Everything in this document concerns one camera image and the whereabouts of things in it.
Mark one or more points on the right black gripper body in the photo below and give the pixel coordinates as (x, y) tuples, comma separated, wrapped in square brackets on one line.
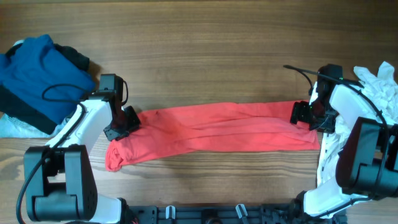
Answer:
[(302, 113)]

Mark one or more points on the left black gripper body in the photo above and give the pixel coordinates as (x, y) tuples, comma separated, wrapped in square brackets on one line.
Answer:
[(123, 125)]

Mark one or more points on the white printed t-shirt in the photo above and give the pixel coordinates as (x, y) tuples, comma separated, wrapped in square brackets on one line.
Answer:
[(381, 89)]

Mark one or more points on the red printed t-shirt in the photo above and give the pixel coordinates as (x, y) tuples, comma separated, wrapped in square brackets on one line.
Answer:
[(219, 127)]

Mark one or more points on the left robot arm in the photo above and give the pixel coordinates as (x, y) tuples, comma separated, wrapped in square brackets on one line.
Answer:
[(59, 183)]

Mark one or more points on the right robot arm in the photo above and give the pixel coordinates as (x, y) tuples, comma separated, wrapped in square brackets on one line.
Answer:
[(358, 155)]

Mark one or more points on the blue folded shirt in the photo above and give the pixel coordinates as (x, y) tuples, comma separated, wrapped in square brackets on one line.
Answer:
[(37, 65)]

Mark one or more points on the black folded garment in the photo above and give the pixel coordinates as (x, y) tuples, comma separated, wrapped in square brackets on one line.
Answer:
[(79, 60)]

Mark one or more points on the light blue denim garment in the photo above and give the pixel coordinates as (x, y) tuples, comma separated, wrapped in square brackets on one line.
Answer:
[(26, 122)]

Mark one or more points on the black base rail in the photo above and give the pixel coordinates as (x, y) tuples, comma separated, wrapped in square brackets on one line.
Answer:
[(262, 214)]

